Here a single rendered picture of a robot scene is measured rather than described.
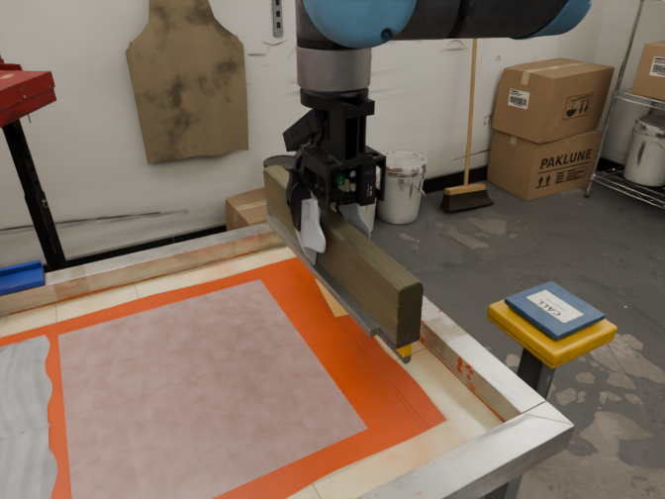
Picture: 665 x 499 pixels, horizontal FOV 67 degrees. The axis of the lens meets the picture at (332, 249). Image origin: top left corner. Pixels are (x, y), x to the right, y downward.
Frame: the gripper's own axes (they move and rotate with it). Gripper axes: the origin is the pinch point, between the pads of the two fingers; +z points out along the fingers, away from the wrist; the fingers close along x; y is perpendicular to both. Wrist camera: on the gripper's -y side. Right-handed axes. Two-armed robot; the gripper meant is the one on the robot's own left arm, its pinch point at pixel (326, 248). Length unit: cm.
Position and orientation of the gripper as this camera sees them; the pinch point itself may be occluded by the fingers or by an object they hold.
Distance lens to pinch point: 63.2
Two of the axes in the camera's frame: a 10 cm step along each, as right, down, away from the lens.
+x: 8.8, -2.4, 4.0
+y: 4.7, 4.4, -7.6
